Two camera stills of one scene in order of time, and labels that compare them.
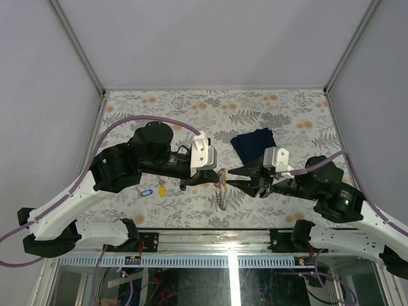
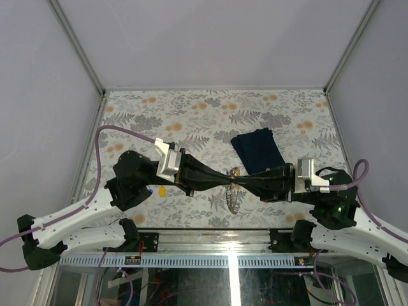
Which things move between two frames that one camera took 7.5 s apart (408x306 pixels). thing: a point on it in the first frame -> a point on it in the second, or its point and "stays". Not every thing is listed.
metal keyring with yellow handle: (221, 189) -> (233, 190)
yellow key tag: (162, 191) stays
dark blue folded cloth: (250, 146) stays
